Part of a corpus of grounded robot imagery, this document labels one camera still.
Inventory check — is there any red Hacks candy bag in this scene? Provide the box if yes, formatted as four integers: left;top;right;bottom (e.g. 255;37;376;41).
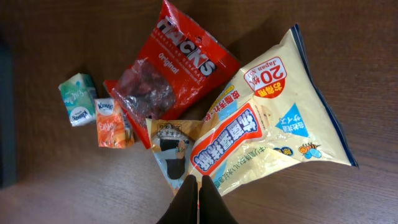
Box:
104;1;239;149

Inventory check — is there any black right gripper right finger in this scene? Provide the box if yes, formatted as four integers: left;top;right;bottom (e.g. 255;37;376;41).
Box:
199;175;238;224

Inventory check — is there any orange tissue pack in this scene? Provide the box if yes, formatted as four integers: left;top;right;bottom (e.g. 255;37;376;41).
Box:
95;98;134;149

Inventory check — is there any yellow snack bag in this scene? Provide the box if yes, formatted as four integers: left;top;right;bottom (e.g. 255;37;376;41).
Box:
147;25;357;195

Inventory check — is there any green tissue pack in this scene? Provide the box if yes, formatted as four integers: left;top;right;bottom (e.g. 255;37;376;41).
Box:
58;73;97;127

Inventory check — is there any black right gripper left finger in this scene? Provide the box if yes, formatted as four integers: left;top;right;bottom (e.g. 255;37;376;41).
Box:
157;175;198;224

